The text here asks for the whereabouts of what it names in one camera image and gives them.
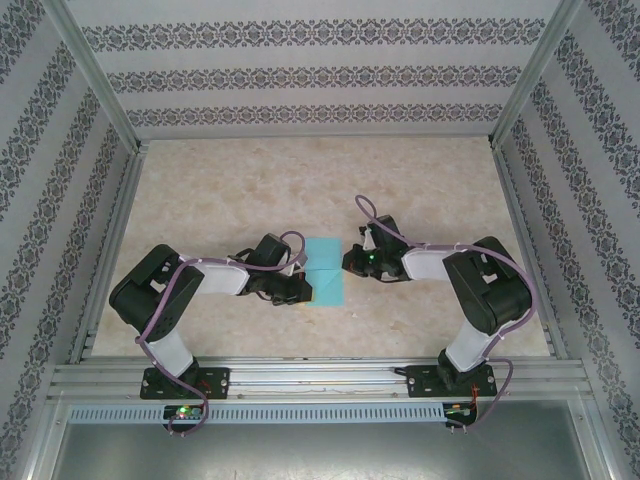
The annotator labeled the teal paper sheet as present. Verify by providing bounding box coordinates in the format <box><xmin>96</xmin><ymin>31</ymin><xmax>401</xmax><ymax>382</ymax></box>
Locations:
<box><xmin>302</xmin><ymin>237</ymin><xmax>347</xmax><ymax>307</ymax></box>

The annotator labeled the grey metal sheet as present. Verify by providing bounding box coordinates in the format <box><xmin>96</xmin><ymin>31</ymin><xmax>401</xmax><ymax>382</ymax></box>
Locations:
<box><xmin>29</xmin><ymin>394</ymin><xmax>616</xmax><ymax>480</ymax></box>

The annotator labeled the long aluminium mounting rail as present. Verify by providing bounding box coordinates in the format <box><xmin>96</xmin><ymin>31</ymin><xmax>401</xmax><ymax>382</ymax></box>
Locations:
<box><xmin>47</xmin><ymin>355</ymin><xmax>594</xmax><ymax>402</ymax></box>

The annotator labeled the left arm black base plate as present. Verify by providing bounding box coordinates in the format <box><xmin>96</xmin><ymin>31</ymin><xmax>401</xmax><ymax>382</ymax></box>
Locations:
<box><xmin>139</xmin><ymin>366</ymin><xmax>232</xmax><ymax>402</ymax></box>

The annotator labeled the grey slotted cable duct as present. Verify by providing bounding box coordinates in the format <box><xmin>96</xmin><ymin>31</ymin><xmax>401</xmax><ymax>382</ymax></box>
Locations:
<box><xmin>67</xmin><ymin>403</ymin><xmax>447</xmax><ymax>424</ymax></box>

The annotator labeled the thin aluminium cross rail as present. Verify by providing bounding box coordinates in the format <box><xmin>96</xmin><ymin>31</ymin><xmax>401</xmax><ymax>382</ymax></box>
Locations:
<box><xmin>137</xmin><ymin>130</ymin><xmax>495</xmax><ymax>142</ymax></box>

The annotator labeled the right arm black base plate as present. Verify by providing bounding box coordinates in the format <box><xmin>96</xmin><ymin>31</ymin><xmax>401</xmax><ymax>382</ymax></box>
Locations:
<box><xmin>406</xmin><ymin>363</ymin><xmax>498</xmax><ymax>400</ymax></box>

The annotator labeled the aluminium side rail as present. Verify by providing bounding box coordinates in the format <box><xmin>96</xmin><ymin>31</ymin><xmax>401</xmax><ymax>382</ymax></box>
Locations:
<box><xmin>67</xmin><ymin>142</ymin><xmax>149</xmax><ymax>365</ymax></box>
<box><xmin>489</xmin><ymin>142</ymin><xmax>571</xmax><ymax>361</ymax></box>

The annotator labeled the aluminium frame post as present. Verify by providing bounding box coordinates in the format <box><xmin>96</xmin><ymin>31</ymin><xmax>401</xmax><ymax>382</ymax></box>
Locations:
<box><xmin>488</xmin><ymin>0</ymin><xmax>589</xmax><ymax>151</ymax></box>
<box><xmin>37</xmin><ymin>0</ymin><xmax>146</xmax><ymax>154</ymax></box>

